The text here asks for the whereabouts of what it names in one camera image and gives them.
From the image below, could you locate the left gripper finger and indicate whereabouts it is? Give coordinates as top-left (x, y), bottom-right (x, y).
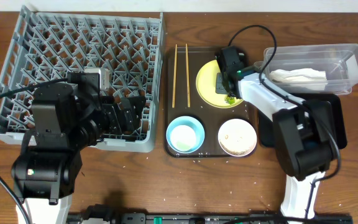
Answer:
top-left (121, 96), bottom-right (146, 133)
top-left (103, 104), bottom-right (122, 134)

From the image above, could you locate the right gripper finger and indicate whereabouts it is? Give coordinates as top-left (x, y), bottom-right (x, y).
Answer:
top-left (229, 81), bottom-right (241, 99)
top-left (216, 73), bottom-right (227, 95)

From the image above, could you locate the green orange snack wrapper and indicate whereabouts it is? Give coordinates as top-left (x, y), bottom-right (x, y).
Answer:
top-left (225, 95), bottom-right (236, 105)

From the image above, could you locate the wooden chopstick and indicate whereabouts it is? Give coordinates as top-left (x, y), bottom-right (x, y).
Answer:
top-left (172, 44), bottom-right (178, 108)
top-left (185, 44), bottom-right (191, 108)

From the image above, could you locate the pale pink bowl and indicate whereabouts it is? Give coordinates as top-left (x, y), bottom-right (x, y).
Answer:
top-left (218, 119), bottom-right (257, 157)

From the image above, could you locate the white paper napkin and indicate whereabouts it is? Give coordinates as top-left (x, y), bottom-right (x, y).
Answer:
top-left (269, 68), bottom-right (327, 83)

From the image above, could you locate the white paper cup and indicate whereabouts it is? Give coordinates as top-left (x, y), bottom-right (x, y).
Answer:
top-left (170, 125), bottom-right (196, 152)

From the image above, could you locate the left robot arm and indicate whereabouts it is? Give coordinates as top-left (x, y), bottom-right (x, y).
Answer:
top-left (11, 72), bottom-right (146, 223)

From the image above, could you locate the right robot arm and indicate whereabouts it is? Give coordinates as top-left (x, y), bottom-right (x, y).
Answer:
top-left (216, 46), bottom-right (340, 219)

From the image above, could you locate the clear plastic waste bin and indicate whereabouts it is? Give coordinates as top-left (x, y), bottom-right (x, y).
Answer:
top-left (254, 44), bottom-right (358, 95)

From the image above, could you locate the yellow round plate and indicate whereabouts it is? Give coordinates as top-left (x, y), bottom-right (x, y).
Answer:
top-left (196, 60), bottom-right (244, 109)

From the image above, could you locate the dark brown serving tray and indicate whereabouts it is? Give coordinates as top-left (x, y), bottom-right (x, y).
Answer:
top-left (162, 47), bottom-right (257, 158)

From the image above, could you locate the light blue bowl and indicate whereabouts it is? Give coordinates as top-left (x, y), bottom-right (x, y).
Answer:
top-left (166, 116), bottom-right (205, 154)

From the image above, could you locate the grey plastic dish rack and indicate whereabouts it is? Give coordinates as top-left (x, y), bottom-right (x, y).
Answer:
top-left (0, 7), bottom-right (165, 152)

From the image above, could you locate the black rectangular tray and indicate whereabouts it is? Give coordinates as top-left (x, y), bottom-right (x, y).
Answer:
top-left (258, 93), bottom-right (347, 149)

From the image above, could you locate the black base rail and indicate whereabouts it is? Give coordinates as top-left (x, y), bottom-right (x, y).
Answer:
top-left (65, 204), bottom-right (353, 224)

